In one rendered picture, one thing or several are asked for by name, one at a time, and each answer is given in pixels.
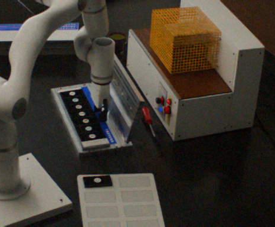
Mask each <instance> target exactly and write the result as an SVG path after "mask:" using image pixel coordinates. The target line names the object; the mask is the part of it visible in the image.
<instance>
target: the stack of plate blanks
mask: <svg viewBox="0 0 275 227"><path fill-rule="evenodd" d="M19 25H23V24H0V26H3V27H5V26H19ZM66 25H78V23H68V24H66ZM12 42H13V41H0V55H9V50H10V48H11V45H12ZM49 54H62V55H67V54H76V52H75V49H74V40H64V41H59V40H49V41H46V42H45V44H44V46H43V47H42V49H41V51H40V53H39V55H49Z"/></svg>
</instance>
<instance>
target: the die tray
mask: <svg viewBox="0 0 275 227"><path fill-rule="evenodd" d="M105 175H110V177H111V180H112V183H113V185H112V186H110V187H91V188H85V186H84V181H83V177H85V176H105ZM77 182H78V189H79V195H80V207H81V214H82V220H83V227H165V225H164V222H163V217H162V211H161V207H160V203H159V199H158V194H157V189H156V184H155V179H154V176H153V174H152V173H150V174H104V175H90V174H89V175H79V176H77Z"/></svg>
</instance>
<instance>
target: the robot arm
mask: <svg viewBox="0 0 275 227"><path fill-rule="evenodd" d="M35 1H37V2H39V3H41V4H44V5H47V6H49V7H50V8H49V9H47V10H46V11H44V12H42V13H40V14H38V15H35V16H34V17H31V18H29V19H28V20H26V21H25V22H24V23H23V25H22V27H21V28H20V30H19V31H18V32H17V34H16V37H15V38H14V40H13V42H12V45H11V48H10V50H9V62H10V64H11V76H10V78H9V80H8V81H7V80H6V79H3V78H1V77H0V201H6V200H7V201H10V200H14V199H18V198H19V197H22V196H23V195H25V194H26V193H27V192H28V191H29V189H30V185H31V183H30V178H29V175H28V173H27V172H26V171H25V170H23V169H22V168H20V167H19V152H18V137H17V129H16V127H15V124H14V122H15V121H18V120H19V119H21V118H22V117H23V115H24V114H25V112H26V111H27V107H28V102H29V98H30V84H31V74H32V70H33V67H34V64H35V61H36V59H37V57H38V55H39V53H40V51H41V49H42V47H43V46H44V44H45V42H46V41H47V40H48V38H49V37H50V35H51V34H52V33H53V32H55V31H56V30H57V29H59V28H60V27H62V26H64V25H66V24H68V23H69V22H71V21H72V20H74V19H76V18H78V17H79V15H80V14H82V16H83V21H84V26H83V27H82V28H81V29H80V30H79V31H78V32H77V34H76V35H75V37H74V49H75V52H76V55H77V57H78V59H80V60H82V61H85V62H86V63H88V64H89V65H90V66H91V79H92V83H91V98H92V100H93V102H94V112H100V113H99V122H106V121H107V112H108V108H107V107H108V106H109V103H110V83H111V81H112V79H113V73H114V49H115V42H114V40H112V39H110V38H106V37H104V36H106V35H107V33H108V32H109V19H108V15H107V6H106V0H35ZM90 38H95V40H94V41H93V42H91V39H90ZM102 108H104V110H102Z"/></svg>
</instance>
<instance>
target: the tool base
mask: <svg viewBox="0 0 275 227"><path fill-rule="evenodd" d="M83 86H88V87H89V89H90V92H91V83H86V85H84V84H83V85H75V86H67V87H59V88H55V89H51V94H52V96H53V100H54V103H55V105H56V107H57V109H58V111H59V114H60V116H61V119H62V121H63V123H64V126H65V127H66V129H67V132H68V136H69V137H70V139H71V142H72V144H73V145H74V148H75V150H76V153H77V155H78V157H79V158H82V157H88V156H92V155H102V154H108V153H115V152H118V151H125V150H132V149H133V144H132V143H131V142H126V140H125V135H124V134H122V133H121V131H120V130H118V129H117V127H116V125H115V124H114V122H113V117H112V115H111V113H110V111H109V109H110V108H109V106H108V107H107V108H108V112H107V121H106V122H107V124H108V127H109V128H110V130H111V132H112V134H113V136H114V138H115V140H116V141H117V144H112V145H110V147H106V148H99V149H95V150H89V151H91V152H89V151H87V150H85V151H82V149H81V146H80V144H79V142H78V139H77V137H76V135H75V133H74V131H73V129H72V127H71V125H70V123H69V121H68V119H67V115H66V113H65V111H64V108H63V107H62V105H61V102H60V100H59V97H58V95H57V93H58V91H59V90H67V89H72V88H75V87H83ZM60 88H61V89H60ZM116 146H118V147H116Z"/></svg>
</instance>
